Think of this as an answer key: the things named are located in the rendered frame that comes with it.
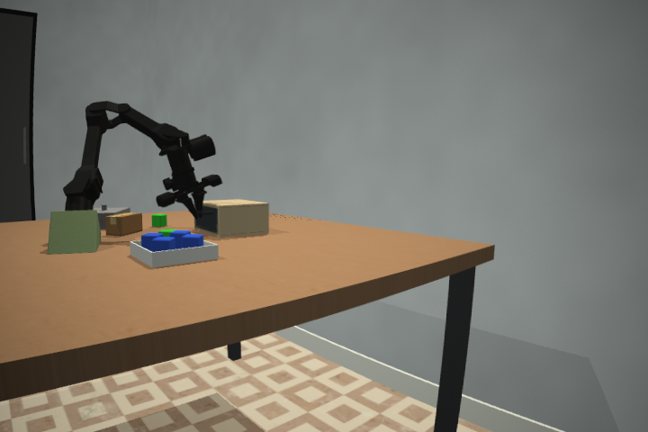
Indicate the blue block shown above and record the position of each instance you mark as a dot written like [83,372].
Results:
[163,243]
[146,239]
[177,234]
[192,240]

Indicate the brown cardboard box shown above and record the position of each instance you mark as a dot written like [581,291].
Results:
[123,224]

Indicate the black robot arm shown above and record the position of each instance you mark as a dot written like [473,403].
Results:
[87,184]

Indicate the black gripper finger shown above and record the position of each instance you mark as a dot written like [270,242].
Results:
[198,200]
[188,203]

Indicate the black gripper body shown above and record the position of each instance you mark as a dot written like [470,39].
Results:
[186,181]

